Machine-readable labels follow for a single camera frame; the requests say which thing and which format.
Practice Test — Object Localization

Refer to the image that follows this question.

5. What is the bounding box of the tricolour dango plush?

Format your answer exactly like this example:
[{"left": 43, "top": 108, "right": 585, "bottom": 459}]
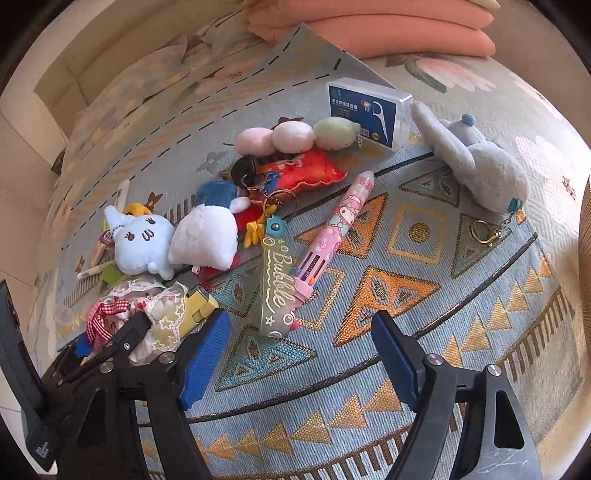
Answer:
[{"left": 233, "top": 117, "right": 361, "bottom": 157}]

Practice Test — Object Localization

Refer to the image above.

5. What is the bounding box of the white yellow highlighter marker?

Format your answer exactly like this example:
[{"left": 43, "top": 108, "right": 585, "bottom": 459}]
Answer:
[{"left": 114, "top": 179, "right": 130, "bottom": 213}]

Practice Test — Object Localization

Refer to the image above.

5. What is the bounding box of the floral pillow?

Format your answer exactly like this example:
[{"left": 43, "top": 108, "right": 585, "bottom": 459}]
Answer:
[
  {"left": 182, "top": 10, "right": 263, "bottom": 64},
  {"left": 62, "top": 34, "right": 189, "bottom": 172}
]

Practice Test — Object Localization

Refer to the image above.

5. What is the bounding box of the floral green bedspread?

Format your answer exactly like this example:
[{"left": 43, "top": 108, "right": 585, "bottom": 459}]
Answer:
[{"left": 366, "top": 53, "right": 590, "bottom": 258}]

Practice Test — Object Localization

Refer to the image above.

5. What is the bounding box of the blue floss pick box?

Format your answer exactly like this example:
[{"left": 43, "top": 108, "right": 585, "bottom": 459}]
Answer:
[{"left": 327, "top": 78, "right": 414, "bottom": 151}]

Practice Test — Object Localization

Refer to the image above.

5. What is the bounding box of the white duck plush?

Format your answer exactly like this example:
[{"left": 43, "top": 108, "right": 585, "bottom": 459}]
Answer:
[{"left": 168, "top": 180, "right": 263, "bottom": 271}]

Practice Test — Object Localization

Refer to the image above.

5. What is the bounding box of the big blue bunny plush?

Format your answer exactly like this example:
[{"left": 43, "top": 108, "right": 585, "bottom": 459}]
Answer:
[{"left": 411, "top": 101, "right": 529, "bottom": 214}]

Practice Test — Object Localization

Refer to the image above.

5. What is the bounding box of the patterned blue rug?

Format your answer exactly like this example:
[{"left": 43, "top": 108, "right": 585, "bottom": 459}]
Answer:
[{"left": 32, "top": 22, "right": 585, "bottom": 480}]

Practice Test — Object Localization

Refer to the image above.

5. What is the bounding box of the light blue ghost plush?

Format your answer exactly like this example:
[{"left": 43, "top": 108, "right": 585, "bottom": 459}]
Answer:
[{"left": 104, "top": 206, "right": 174, "bottom": 280}]

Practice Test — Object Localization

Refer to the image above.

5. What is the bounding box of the clear plastic cup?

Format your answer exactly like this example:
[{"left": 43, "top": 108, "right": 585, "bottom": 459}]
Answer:
[{"left": 53, "top": 304, "right": 75, "bottom": 326}]

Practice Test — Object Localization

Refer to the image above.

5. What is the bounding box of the right floral pillow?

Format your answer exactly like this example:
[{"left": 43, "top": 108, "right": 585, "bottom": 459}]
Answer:
[{"left": 182, "top": 10, "right": 263, "bottom": 64}]

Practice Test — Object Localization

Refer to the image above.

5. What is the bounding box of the red embroidered pouch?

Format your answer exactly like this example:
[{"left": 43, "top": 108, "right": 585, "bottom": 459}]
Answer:
[{"left": 256, "top": 147, "right": 348, "bottom": 193}]

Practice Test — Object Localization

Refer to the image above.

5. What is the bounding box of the white pen with barcode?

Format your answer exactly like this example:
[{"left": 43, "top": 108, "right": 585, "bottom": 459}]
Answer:
[{"left": 77, "top": 260, "right": 116, "bottom": 281}]

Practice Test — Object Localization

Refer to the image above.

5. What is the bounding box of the green Bubble strap keychain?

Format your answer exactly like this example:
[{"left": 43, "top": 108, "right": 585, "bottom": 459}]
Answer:
[{"left": 259, "top": 189, "right": 297, "bottom": 339}]

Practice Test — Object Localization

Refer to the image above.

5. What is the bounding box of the golden ribbed plate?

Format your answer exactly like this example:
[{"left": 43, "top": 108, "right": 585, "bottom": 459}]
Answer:
[{"left": 578, "top": 180, "right": 591, "bottom": 288}]

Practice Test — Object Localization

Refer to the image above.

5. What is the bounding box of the pink multicolour character pen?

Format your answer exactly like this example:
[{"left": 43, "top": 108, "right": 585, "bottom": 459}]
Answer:
[{"left": 293, "top": 171, "right": 375, "bottom": 307}]

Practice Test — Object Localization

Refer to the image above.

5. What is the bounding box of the folded pink quilt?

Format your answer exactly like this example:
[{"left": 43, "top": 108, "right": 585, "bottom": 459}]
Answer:
[{"left": 246, "top": 1, "right": 496, "bottom": 59}]

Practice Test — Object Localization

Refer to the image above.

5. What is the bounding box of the strawberry drawstring pouch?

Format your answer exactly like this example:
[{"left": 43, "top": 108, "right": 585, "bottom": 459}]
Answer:
[{"left": 85, "top": 276, "right": 189, "bottom": 365}]

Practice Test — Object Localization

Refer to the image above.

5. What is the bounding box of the yellow tape measure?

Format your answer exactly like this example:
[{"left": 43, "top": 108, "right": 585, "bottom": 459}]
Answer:
[{"left": 122, "top": 202, "right": 152, "bottom": 217}]

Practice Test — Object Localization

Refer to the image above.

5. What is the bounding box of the left floral pillow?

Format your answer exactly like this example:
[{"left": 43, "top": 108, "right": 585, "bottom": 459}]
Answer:
[{"left": 62, "top": 34, "right": 189, "bottom": 172}]

